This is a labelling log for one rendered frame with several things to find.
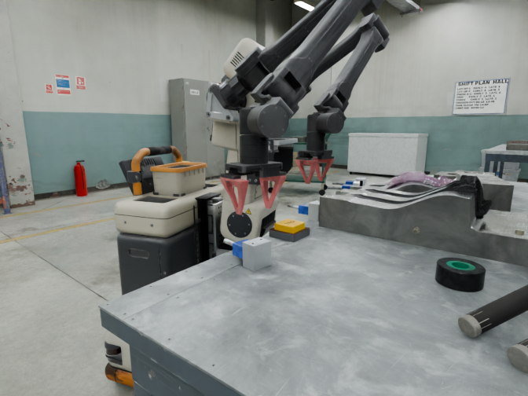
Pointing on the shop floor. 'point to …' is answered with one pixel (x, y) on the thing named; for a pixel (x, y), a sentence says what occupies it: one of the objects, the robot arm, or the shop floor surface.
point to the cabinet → (194, 126)
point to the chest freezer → (386, 152)
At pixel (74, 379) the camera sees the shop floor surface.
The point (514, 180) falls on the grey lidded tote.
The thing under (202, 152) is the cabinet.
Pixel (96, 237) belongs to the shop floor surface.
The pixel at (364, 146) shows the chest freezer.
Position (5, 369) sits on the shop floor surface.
